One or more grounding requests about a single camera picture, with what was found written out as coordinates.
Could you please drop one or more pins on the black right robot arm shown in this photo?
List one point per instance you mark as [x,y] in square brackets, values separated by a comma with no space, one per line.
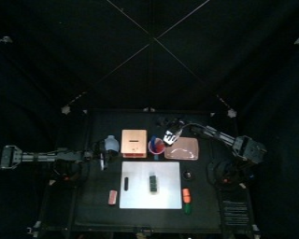
[235,143]

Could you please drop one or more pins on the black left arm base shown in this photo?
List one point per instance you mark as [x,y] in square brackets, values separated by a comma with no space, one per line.
[64,175]

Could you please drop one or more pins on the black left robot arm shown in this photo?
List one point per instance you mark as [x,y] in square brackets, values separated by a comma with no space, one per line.
[40,156]

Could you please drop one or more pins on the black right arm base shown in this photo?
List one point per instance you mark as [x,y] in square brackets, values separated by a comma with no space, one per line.
[224,174]

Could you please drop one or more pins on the pink translucent square plate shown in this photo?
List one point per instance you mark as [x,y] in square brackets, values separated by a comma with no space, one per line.
[182,149]

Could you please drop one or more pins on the dark green sushi roll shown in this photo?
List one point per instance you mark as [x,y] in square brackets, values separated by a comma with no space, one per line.
[152,183]

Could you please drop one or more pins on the white cutting board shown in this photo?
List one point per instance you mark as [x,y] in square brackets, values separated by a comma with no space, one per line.
[151,186]

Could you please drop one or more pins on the white plastic bottle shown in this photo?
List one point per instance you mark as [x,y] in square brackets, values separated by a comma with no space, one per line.
[111,144]

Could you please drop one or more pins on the blue toy utensil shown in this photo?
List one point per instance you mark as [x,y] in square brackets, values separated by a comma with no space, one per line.
[152,140]

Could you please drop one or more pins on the light wooden box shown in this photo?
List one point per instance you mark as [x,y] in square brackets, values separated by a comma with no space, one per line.
[133,143]

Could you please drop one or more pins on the pink toy salmon piece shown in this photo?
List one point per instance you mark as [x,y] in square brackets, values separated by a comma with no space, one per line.
[112,197]

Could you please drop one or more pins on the small dark round bowl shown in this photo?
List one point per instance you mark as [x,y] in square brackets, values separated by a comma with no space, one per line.
[187,175]

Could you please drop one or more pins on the orange toy carrot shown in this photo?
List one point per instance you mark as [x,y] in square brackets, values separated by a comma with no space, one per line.
[186,199]

